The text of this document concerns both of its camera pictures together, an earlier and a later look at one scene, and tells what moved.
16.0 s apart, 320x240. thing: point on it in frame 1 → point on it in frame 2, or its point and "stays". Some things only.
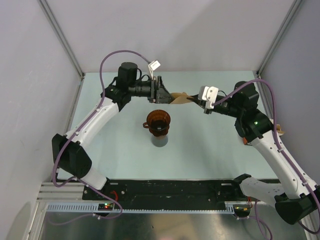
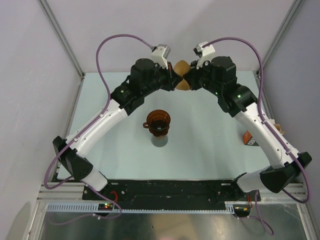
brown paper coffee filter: x=180 y=98 → x=182 y=67
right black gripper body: x=208 y=111 → x=201 y=78
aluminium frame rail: x=70 y=193 stays
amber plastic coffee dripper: x=158 y=121 stays
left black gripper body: x=154 y=94 → x=164 y=78
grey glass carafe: x=160 y=141 stays
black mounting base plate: x=204 y=194 stays
